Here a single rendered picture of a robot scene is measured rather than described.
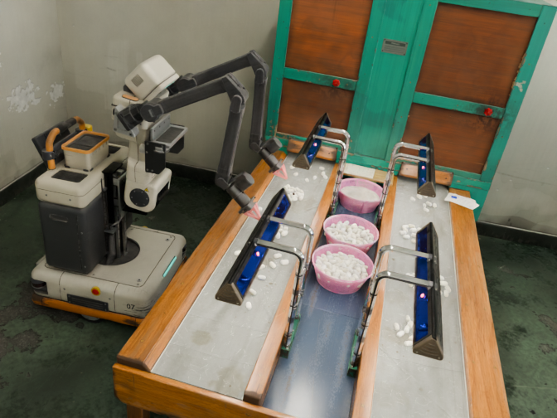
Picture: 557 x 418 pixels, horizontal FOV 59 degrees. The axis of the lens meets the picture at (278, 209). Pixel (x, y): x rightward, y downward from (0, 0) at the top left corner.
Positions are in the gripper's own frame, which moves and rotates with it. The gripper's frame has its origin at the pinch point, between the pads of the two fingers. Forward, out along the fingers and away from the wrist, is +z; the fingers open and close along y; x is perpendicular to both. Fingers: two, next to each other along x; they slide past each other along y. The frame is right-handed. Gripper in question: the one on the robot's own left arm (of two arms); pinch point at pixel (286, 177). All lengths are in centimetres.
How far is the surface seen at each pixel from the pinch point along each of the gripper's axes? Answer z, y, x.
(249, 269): -6, -117, -29
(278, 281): 18, -77, -6
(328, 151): 10.1, 41.3, -12.2
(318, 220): 21.4, -26.4, -11.7
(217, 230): -9, -56, 15
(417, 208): 59, 14, -41
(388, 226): 46, -16, -33
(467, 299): 73, -60, -56
